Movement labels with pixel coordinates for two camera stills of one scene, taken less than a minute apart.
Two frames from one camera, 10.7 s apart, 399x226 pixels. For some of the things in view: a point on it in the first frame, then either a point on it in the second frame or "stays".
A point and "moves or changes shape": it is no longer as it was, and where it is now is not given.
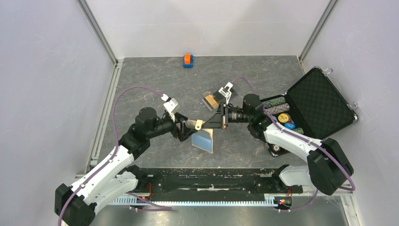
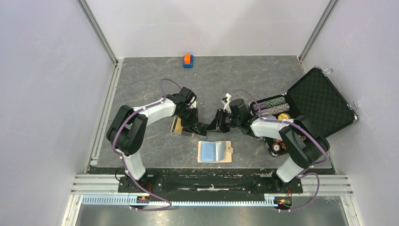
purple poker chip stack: [277, 109] stays
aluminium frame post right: [316, 33] stays
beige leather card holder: [203, 138] moves or changes shape
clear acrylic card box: [209, 101] moves or changes shape
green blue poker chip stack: [273, 102] stays
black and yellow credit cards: [211, 101] moves or changes shape
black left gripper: [185, 131] → [194, 121]
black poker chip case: [317, 106] stays
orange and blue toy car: [188, 60] stays
